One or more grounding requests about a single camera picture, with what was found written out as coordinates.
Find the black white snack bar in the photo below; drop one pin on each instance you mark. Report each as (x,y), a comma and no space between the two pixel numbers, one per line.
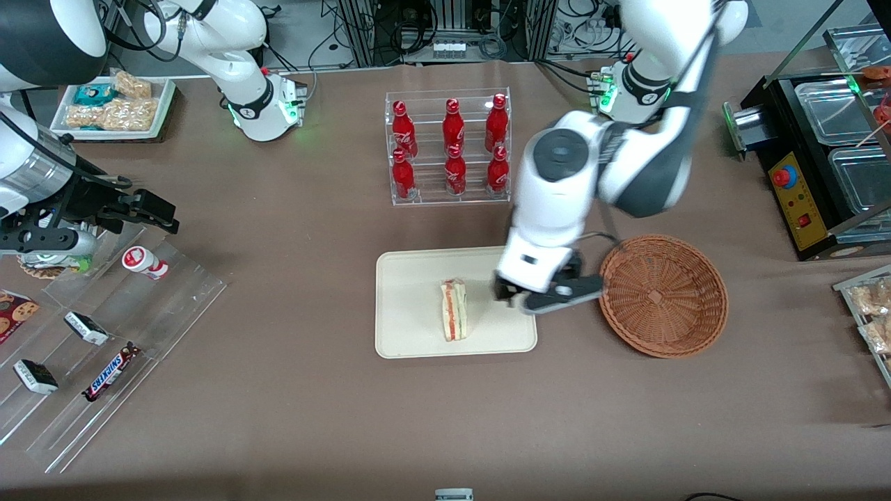
(35,376)
(86,328)

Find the black food warmer machine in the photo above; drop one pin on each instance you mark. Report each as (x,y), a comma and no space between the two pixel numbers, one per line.
(786,209)

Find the brown wicker basket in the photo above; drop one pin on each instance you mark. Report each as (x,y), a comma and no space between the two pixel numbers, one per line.
(661,296)

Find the white power strip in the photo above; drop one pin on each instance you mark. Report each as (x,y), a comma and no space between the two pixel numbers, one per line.
(449,50)

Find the grey metal snack tray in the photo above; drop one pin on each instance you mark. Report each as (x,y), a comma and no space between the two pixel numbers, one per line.
(844,291)

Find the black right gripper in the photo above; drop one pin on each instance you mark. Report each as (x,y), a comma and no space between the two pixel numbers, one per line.
(85,195)

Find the clear acrylic stepped shelf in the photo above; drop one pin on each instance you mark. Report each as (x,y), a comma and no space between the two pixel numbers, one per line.
(174,306)

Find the Snickers chocolate bar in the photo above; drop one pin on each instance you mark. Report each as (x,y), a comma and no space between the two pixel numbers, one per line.
(110,372)

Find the red emergency stop button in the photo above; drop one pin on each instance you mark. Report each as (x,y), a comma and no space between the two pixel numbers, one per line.
(782,177)

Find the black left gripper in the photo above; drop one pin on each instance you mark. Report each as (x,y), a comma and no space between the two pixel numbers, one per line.
(572,267)

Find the cream plastic tray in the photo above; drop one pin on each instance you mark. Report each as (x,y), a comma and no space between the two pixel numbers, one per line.
(411,306)

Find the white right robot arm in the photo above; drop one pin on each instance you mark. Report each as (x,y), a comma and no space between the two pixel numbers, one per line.
(243,35)

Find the clear plastic food container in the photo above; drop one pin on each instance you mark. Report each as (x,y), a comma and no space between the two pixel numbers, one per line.
(832,111)
(863,181)

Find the aluminium frame rack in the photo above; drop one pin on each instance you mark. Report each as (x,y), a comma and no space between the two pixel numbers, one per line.
(362,28)

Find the small clear nut snack bag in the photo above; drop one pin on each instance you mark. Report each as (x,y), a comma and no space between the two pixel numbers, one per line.
(132,85)

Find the chocolate chip cookie pack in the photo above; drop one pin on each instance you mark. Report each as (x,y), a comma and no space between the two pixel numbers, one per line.
(17,313)

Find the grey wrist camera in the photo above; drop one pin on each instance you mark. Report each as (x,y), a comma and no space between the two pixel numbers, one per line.
(56,242)
(564,296)

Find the small cup with green rim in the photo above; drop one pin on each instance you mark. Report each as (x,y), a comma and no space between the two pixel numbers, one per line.
(73,265)

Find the diagonal grey metal bar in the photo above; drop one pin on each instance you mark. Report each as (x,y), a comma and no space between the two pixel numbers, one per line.
(804,43)

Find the clear pastry snack bag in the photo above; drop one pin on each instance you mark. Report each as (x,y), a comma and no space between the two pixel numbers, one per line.
(873,299)
(878,335)

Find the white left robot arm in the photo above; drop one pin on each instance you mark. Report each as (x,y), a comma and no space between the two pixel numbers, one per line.
(550,209)

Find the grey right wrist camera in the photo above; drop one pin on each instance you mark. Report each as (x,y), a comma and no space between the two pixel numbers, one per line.
(56,242)

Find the small white red yogurt bottle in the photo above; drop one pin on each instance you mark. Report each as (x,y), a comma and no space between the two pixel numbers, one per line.
(139,259)

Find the triangle sandwich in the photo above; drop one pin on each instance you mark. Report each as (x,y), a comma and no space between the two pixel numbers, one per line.
(454,309)

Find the white grey cylindrical object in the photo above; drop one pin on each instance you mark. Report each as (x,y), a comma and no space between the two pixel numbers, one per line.
(454,495)

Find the large clear nut snack bag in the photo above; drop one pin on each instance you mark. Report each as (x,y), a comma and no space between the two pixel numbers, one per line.
(122,115)

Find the white snack tray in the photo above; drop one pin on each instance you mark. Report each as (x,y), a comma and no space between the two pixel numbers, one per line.
(163,104)

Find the teal snack pack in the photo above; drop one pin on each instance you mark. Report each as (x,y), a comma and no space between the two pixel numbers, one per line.
(94,94)

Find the red cola bottle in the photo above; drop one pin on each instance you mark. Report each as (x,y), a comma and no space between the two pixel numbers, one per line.
(403,177)
(455,174)
(403,132)
(498,174)
(496,125)
(453,129)

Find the clear acrylic bottle rack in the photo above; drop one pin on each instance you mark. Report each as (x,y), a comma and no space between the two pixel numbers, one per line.
(431,198)

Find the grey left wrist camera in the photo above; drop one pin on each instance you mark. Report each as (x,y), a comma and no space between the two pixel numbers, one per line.
(564,296)

